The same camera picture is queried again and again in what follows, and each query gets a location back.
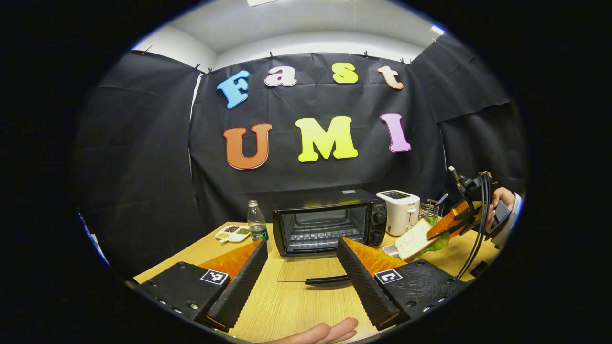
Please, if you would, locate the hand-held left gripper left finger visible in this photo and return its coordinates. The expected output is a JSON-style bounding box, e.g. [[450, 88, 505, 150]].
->
[[139, 239, 268, 331]]

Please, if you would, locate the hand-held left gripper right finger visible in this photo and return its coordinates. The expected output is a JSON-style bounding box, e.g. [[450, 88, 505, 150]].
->
[[336, 237, 472, 331]]

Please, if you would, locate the lettuce sandwich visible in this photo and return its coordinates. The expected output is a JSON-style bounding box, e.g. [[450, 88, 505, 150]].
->
[[394, 217, 451, 263]]

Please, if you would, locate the black electric oven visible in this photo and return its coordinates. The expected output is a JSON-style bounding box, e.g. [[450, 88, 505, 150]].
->
[[272, 188, 388, 287]]

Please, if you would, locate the white divided dish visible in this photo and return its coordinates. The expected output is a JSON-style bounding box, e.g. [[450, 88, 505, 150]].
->
[[214, 224, 251, 244]]

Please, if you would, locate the white toaster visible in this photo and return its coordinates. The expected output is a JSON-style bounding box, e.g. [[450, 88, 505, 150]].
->
[[376, 190, 421, 237]]

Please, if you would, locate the clear plastic water bottle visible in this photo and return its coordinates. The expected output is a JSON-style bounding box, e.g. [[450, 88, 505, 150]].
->
[[246, 200, 272, 253]]

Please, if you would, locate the black backdrop cloth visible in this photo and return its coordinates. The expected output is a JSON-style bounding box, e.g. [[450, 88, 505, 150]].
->
[[72, 32, 529, 279]]

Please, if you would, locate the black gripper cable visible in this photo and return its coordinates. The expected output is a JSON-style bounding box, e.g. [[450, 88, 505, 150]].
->
[[454, 172, 495, 280]]

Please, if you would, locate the wire mesh utensil holder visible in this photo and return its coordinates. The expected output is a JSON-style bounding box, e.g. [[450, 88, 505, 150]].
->
[[419, 198, 441, 222]]

